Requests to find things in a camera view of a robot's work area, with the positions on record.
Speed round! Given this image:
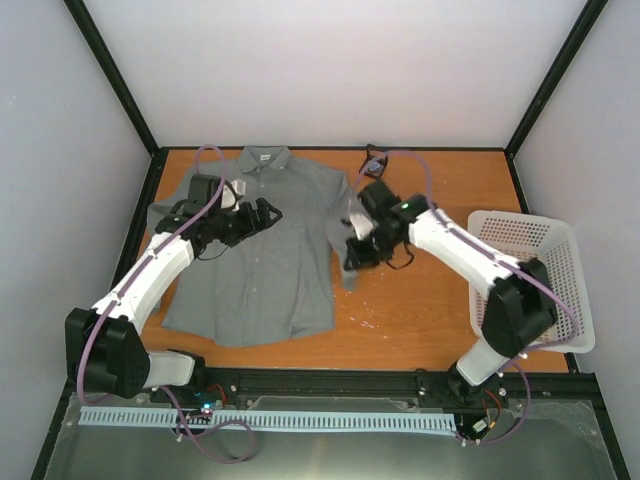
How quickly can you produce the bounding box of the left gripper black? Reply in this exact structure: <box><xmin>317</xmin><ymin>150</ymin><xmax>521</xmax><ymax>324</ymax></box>
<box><xmin>209</xmin><ymin>197</ymin><xmax>281</xmax><ymax>247</ymax></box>

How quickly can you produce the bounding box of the grey button-up shirt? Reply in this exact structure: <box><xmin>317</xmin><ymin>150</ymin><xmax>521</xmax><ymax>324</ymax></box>
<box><xmin>162</xmin><ymin>146</ymin><xmax>362</xmax><ymax>347</ymax></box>

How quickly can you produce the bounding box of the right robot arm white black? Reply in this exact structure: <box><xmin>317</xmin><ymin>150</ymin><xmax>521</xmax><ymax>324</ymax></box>
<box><xmin>343</xmin><ymin>180</ymin><xmax>561</xmax><ymax>404</ymax></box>

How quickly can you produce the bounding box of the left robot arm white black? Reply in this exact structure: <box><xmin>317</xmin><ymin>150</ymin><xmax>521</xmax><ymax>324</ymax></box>
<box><xmin>65</xmin><ymin>174</ymin><xmax>283</xmax><ymax>403</ymax></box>

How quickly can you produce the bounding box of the black open brooch box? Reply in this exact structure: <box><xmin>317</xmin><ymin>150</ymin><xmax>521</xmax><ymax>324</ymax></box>
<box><xmin>359</xmin><ymin>144</ymin><xmax>389</xmax><ymax>180</ymax></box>

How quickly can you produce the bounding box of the white plastic perforated basket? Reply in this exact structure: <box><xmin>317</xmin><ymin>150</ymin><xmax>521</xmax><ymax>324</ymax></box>
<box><xmin>466</xmin><ymin>209</ymin><xmax>597</xmax><ymax>355</ymax></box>

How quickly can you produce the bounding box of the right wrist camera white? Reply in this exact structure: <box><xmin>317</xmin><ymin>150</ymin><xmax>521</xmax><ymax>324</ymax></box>
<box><xmin>342</xmin><ymin>211</ymin><xmax>376</xmax><ymax>241</ymax></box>

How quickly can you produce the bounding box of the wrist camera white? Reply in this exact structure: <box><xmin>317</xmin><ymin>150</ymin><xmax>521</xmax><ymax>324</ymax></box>
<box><xmin>220</xmin><ymin>179</ymin><xmax>246</xmax><ymax>211</ymax></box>
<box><xmin>342</xmin><ymin>211</ymin><xmax>376</xmax><ymax>241</ymax></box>

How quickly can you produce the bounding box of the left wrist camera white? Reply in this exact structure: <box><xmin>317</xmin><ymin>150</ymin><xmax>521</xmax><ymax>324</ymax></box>
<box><xmin>220</xmin><ymin>179</ymin><xmax>246</xmax><ymax>211</ymax></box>

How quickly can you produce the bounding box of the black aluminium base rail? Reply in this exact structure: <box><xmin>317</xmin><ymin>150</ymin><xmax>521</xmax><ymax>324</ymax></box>
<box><xmin>69</xmin><ymin>365</ymin><xmax>601</xmax><ymax>412</ymax></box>

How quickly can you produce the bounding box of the light blue slotted cable duct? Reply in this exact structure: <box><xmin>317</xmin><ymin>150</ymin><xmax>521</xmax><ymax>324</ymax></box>
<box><xmin>78</xmin><ymin>406</ymin><xmax>456</xmax><ymax>436</ymax></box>

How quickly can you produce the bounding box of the left black frame post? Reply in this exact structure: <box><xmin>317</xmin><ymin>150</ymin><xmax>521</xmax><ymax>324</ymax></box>
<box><xmin>63</xmin><ymin>0</ymin><xmax>160</xmax><ymax>157</ymax></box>

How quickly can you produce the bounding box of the black frame post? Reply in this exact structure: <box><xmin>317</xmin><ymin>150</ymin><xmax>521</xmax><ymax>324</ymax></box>
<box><xmin>505</xmin><ymin>0</ymin><xmax>609</xmax><ymax>161</ymax></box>
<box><xmin>63</xmin><ymin>0</ymin><xmax>160</xmax><ymax>157</ymax></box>

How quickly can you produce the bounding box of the metal base plate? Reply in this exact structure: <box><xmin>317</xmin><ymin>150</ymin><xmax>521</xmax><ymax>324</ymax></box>
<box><xmin>42</xmin><ymin>397</ymin><xmax>627</xmax><ymax>479</ymax></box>

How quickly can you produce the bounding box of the right black frame post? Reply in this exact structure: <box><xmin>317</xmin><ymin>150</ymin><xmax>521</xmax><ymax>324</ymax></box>
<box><xmin>505</xmin><ymin>0</ymin><xmax>609</xmax><ymax>161</ymax></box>

